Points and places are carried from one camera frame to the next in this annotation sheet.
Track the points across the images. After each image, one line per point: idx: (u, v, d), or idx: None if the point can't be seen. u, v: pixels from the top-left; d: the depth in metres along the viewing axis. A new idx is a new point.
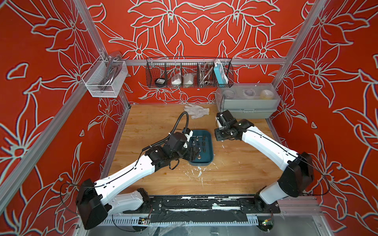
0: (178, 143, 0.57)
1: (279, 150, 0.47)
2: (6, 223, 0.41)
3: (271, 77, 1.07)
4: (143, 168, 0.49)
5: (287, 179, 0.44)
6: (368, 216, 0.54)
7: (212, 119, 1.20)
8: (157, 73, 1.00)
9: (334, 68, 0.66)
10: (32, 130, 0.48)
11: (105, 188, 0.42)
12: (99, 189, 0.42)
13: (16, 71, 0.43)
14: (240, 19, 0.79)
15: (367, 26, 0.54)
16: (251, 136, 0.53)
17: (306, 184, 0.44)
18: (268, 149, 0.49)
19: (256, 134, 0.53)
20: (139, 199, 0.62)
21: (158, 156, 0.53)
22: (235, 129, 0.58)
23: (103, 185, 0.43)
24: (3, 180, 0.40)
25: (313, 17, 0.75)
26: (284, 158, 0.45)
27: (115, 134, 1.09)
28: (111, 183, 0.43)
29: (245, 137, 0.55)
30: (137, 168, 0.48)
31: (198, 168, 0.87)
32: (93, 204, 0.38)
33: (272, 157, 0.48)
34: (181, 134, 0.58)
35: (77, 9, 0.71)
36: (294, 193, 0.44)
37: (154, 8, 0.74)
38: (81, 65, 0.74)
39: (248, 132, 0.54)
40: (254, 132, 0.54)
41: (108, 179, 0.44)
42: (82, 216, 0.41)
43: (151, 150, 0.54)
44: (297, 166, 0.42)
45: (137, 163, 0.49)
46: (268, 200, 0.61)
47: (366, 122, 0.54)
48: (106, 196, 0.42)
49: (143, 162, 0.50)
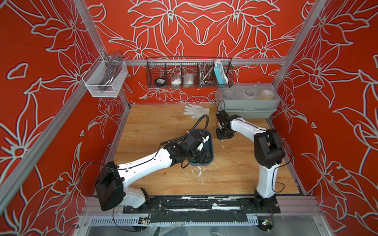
0: (195, 142, 0.59)
1: (253, 128, 0.59)
2: (6, 223, 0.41)
3: (271, 77, 1.07)
4: (162, 160, 0.51)
5: (258, 150, 0.55)
6: (367, 217, 0.55)
7: (211, 119, 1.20)
8: (157, 73, 1.00)
9: (334, 68, 0.66)
10: (32, 131, 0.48)
11: (127, 172, 0.44)
12: (121, 172, 0.44)
13: (16, 71, 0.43)
14: (240, 19, 0.79)
15: (367, 26, 0.54)
16: (236, 123, 0.68)
17: (273, 152, 0.53)
18: (246, 129, 0.61)
19: (238, 120, 0.68)
20: (143, 198, 0.63)
21: (175, 152, 0.55)
22: (226, 121, 0.74)
23: (124, 168, 0.45)
24: (3, 179, 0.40)
25: (313, 17, 0.75)
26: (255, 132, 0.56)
27: (115, 134, 1.09)
28: (133, 168, 0.45)
29: (232, 125, 0.70)
30: (156, 159, 0.50)
31: (198, 168, 0.87)
32: (115, 185, 0.40)
33: (249, 135, 0.61)
34: (198, 134, 0.60)
35: (77, 9, 0.71)
36: (265, 163, 0.53)
37: (154, 8, 0.74)
38: (81, 65, 0.74)
39: (234, 120, 0.69)
40: (237, 119, 0.69)
41: (129, 163, 0.47)
42: (103, 196, 0.42)
43: (169, 145, 0.56)
44: (263, 136, 0.53)
45: (156, 154, 0.52)
46: (264, 193, 0.63)
47: (366, 122, 0.54)
48: (126, 180, 0.43)
49: (163, 154, 0.53)
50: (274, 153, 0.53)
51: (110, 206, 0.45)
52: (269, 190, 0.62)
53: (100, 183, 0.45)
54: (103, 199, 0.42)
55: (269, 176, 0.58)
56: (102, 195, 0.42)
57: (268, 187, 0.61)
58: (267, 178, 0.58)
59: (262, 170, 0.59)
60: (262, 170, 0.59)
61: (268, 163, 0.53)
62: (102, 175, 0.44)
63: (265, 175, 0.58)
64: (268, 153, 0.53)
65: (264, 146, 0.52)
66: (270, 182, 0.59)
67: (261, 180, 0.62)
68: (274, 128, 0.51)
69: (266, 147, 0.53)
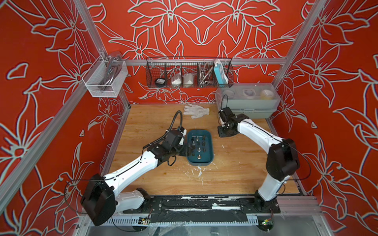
0: (176, 138, 0.62)
1: (266, 135, 0.52)
2: (6, 223, 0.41)
3: (271, 77, 1.07)
4: (148, 161, 0.52)
5: (272, 162, 0.49)
6: (367, 216, 0.55)
7: (212, 119, 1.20)
8: (157, 73, 1.00)
9: (334, 68, 0.66)
10: (32, 131, 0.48)
11: (114, 181, 0.44)
12: (110, 182, 0.43)
13: (16, 71, 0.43)
14: (240, 19, 0.79)
15: (367, 26, 0.54)
16: (244, 126, 0.60)
17: (288, 165, 0.48)
18: (258, 135, 0.54)
19: (248, 124, 0.60)
20: (141, 197, 0.63)
21: (159, 151, 0.57)
22: (233, 122, 0.65)
23: (112, 177, 0.44)
24: (3, 179, 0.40)
25: (313, 17, 0.75)
26: (269, 142, 0.50)
27: (115, 134, 1.09)
28: (120, 175, 0.45)
29: (240, 128, 0.62)
30: (142, 162, 0.51)
31: (198, 168, 0.87)
32: (106, 195, 0.40)
33: (261, 143, 0.54)
34: (177, 130, 0.64)
35: (77, 9, 0.71)
36: (278, 175, 0.48)
37: (154, 8, 0.74)
38: (81, 65, 0.74)
39: (243, 122, 0.61)
40: (246, 121, 0.61)
41: (116, 172, 0.46)
42: (93, 211, 0.41)
43: (151, 147, 0.58)
44: (280, 148, 0.47)
45: (141, 158, 0.53)
46: (267, 196, 0.61)
47: (367, 122, 0.54)
48: (116, 188, 0.43)
49: (148, 156, 0.54)
50: (289, 166, 0.48)
51: (104, 217, 0.43)
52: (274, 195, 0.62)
53: (87, 198, 0.43)
54: (93, 214, 0.41)
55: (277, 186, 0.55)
56: (92, 210, 0.41)
57: (272, 192, 0.58)
58: (273, 185, 0.55)
59: (269, 178, 0.56)
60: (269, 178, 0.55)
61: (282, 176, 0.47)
62: (89, 191, 0.42)
63: (272, 183, 0.55)
64: (284, 166, 0.47)
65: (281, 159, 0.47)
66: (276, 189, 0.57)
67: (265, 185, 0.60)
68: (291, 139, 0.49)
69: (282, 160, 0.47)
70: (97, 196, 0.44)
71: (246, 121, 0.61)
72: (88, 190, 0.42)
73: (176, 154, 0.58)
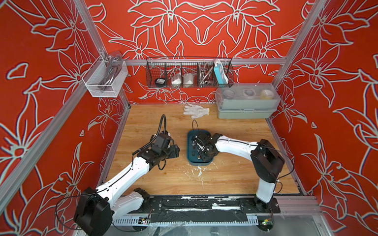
0: (165, 141, 0.64)
1: (243, 145, 0.54)
2: (6, 223, 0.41)
3: (271, 77, 1.07)
4: (140, 167, 0.53)
5: (260, 168, 0.49)
6: (367, 216, 0.55)
7: (212, 119, 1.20)
8: (157, 73, 1.00)
9: (334, 68, 0.66)
10: (32, 131, 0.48)
11: (108, 191, 0.43)
12: (103, 192, 0.43)
13: (16, 71, 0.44)
14: (240, 19, 0.79)
15: (366, 26, 0.54)
16: (221, 144, 0.61)
17: (273, 165, 0.49)
18: (237, 149, 0.55)
19: (225, 141, 0.60)
20: (140, 198, 0.63)
21: (150, 156, 0.58)
22: (210, 143, 0.65)
23: (105, 188, 0.44)
24: (3, 179, 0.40)
25: (313, 17, 0.75)
26: (248, 150, 0.51)
27: (115, 134, 1.09)
28: (113, 185, 0.45)
29: (219, 146, 0.63)
30: (134, 168, 0.51)
31: (198, 168, 0.87)
32: (101, 207, 0.39)
33: (241, 154, 0.55)
34: (165, 133, 0.66)
35: (78, 9, 0.72)
36: (272, 180, 0.48)
37: (154, 7, 0.74)
38: (80, 65, 0.74)
39: (218, 142, 0.62)
40: (222, 139, 0.62)
41: (108, 182, 0.46)
42: (88, 225, 0.40)
43: (141, 153, 0.58)
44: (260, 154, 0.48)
45: (132, 164, 0.53)
46: (267, 198, 0.61)
47: (367, 122, 0.54)
48: (111, 198, 0.43)
49: (139, 162, 0.54)
50: (275, 166, 0.49)
51: (101, 229, 0.42)
52: (271, 196, 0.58)
53: (81, 215, 0.41)
54: (90, 228, 0.39)
55: (272, 186, 0.53)
56: (87, 225, 0.41)
57: (270, 193, 0.58)
58: (269, 187, 0.55)
59: (262, 182, 0.56)
60: (263, 181, 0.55)
61: (275, 179, 0.47)
62: (81, 205, 0.41)
63: (267, 185, 0.55)
64: (270, 168, 0.47)
65: (265, 163, 0.47)
66: (272, 189, 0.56)
67: (261, 188, 0.59)
68: (264, 139, 0.51)
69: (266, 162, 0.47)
70: (91, 210, 0.44)
71: (221, 140, 0.62)
72: (80, 205, 0.41)
73: (166, 157, 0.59)
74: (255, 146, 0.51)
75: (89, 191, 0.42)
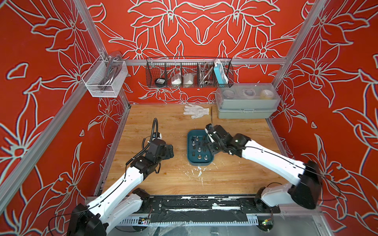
0: (158, 147, 0.62)
1: (286, 164, 0.44)
2: (6, 223, 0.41)
3: (271, 77, 1.07)
4: (133, 178, 0.52)
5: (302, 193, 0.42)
6: (367, 216, 0.55)
7: (212, 119, 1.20)
8: (157, 73, 1.00)
9: (334, 68, 0.66)
10: (32, 131, 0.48)
11: (100, 207, 0.42)
12: (95, 209, 0.42)
13: (16, 71, 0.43)
14: (240, 19, 0.79)
15: (366, 26, 0.54)
16: (251, 153, 0.51)
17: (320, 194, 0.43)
18: (275, 164, 0.46)
19: (254, 149, 0.51)
20: (139, 200, 0.63)
21: (144, 164, 0.56)
22: (233, 146, 0.54)
23: (97, 204, 0.43)
24: (3, 179, 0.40)
25: (313, 17, 0.75)
26: (294, 172, 0.42)
27: (115, 134, 1.09)
28: (105, 200, 0.44)
29: (245, 153, 0.52)
30: (126, 180, 0.50)
31: (198, 168, 0.87)
32: (93, 224, 0.39)
33: (279, 171, 0.46)
34: (159, 139, 0.63)
35: (77, 9, 0.71)
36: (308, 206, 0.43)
37: (154, 7, 0.74)
38: (80, 65, 0.74)
39: (248, 150, 0.51)
40: (251, 146, 0.52)
41: (100, 197, 0.45)
42: None
43: (136, 161, 0.57)
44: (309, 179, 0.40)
45: (125, 175, 0.52)
46: (270, 202, 0.60)
47: (367, 122, 0.54)
48: (103, 214, 0.42)
49: (132, 172, 0.53)
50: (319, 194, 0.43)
51: None
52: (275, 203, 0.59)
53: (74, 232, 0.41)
54: None
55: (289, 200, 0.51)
56: None
57: (278, 201, 0.56)
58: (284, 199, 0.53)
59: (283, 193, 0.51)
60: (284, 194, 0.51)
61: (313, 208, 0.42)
62: (73, 223, 0.40)
63: (284, 198, 0.53)
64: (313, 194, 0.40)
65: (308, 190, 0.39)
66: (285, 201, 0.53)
67: (271, 194, 0.57)
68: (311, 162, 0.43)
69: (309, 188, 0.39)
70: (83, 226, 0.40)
71: (252, 147, 0.51)
72: (72, 223, 0.40)
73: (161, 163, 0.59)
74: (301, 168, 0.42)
75: (81, 207, 0.41)
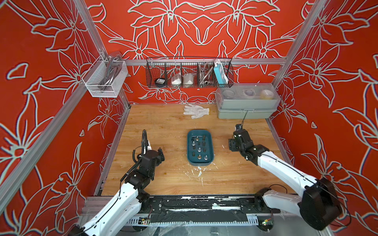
0: (150, 162, 0.62)
1: (296, 175, 0.46)
2: (6, 224, 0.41)
3: (271, 77, 1.07)
4: (127, 194, 0.53)
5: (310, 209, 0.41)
6: (367, 216, 0.55)
7: (212, 119, 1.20)
8: (157, 73, 1.00)
9: (334, 68, 0.66)
10: (32, 131, 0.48)
11: (95, 228, 0.43)
12: (90, 230, 0.43)
13: (16, 71, 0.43)
14: (240, 19, 0.79)
15: (366, 26, 0.54)
16: (265, 160, 0.54)
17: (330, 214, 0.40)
18: (285, 174, 0.48)
19: (270, 158, 0.54)
20: (137, 204, 0.62)
21: (139, 179, 0.58)
22: (251, 154, 0.59)
23: (92, 225, 0.44)
24: (3, 179, 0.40)
25: (313, 17, 0.75)
26: (301, 184, 0.43)
27: (115, 134, 1.09)
28: (101, 220, 0.45)
29: (259, 161, 0.56)
30: (121, 197, 0.51)
31: (198, 168, 0.87)
32: None
33: (289, 182, 0.48)
34: (150, 153, 0.63)
35: (77, 9, 0.71)
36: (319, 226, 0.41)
37: (154, 8, 0.74)
38: (81, 65, 0.74)
39: (263, 157, 0.55)
40: (267, 155, 0.55)
41: (95, 218, 0.45)
42: None
43: (130, 176, 0.58)
44: (316, 193, 0.40)
45: (120, 193, 0.52)
46: (269, 203, 0.61)
47: (367, 122, 0.54)
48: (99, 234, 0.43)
49: (126, 189, 0.54)
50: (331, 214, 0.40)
51: None
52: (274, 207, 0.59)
53: None
54: None
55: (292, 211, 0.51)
56: None
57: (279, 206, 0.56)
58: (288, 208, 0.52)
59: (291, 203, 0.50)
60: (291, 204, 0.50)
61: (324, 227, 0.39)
62: None
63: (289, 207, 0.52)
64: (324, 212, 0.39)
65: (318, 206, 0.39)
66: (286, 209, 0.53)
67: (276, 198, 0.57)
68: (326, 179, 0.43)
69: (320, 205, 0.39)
70: None
71: (267, 156, 0.55)
72: None
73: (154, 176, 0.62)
74: (311, 183, 0.43)
75: (77, 229, 0.42)
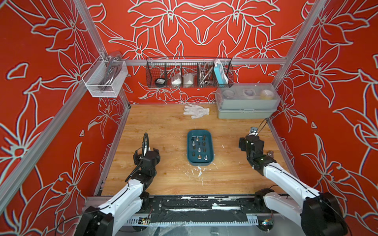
0: (151, 163, 0.67)
1: (299, 186, 0.47)
2: (6, 223, 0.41)
3: (271, 77, 1.07)
4: (136, 187, 0.57)
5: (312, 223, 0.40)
6: (367, 216, 0.55)
7: (212, 119, 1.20)
8: (157, 73, 1.00)
9: (334, 68, 0.66)
10: (32, 130, 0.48)
11: (110, 208, 0.46)
12: (106, 210, 0.45)
13: (16, 71, 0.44)
14: (240, 19, 0.79)
15: (366, 26, 0.54)
16: (270, 170, 0.56)
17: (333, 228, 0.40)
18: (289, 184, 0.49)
19: (275, 168, 0.56)
20: (139, 201, 0.63)
21: (142, 178, 0.63)
22: (258, 163, 0.61)
23: (107, 206, 0.47)
24: (3, 179, 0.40)
25: (313, 17, 0.75)
26: (303, 195, 0.44)
27: (115, 134, 1.09)
28: (114, 202, 0.48)
29: (266, 171, 0.58)
30: (130, 188, 0.56)
31: (198, 168, 0.87)
32: (106, 221, 0.41)
33: (292, 193, 0.48)
34: (150, 153, 0.68)
35: (77, 9, 0.71)
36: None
37: (154, 8, 0.74)
38: (80, 65, 0.74)
39: (269, 167, 0.57)
40: (273, 165, 0.57)
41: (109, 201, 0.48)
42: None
43: (135, 176, 0.63)
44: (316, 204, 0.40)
45: (129, 184, 0.58)
46: (270, 205, 0.61)
47: (366, 122, 0.54)
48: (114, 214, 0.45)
49: (134, 183, 0.59)
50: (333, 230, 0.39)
51: None
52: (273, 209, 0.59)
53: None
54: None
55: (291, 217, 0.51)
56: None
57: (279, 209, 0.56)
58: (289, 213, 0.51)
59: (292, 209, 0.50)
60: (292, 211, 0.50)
61: None
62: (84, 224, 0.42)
63: (289, 213, 0.51)
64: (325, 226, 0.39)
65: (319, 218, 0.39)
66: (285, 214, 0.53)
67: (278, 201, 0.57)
68: (329, 192, 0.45)
69: (320, 217, 0.39)
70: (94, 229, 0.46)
71: (273, 166, 0.57)
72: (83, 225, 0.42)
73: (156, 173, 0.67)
74: (313, 194, 0.43)
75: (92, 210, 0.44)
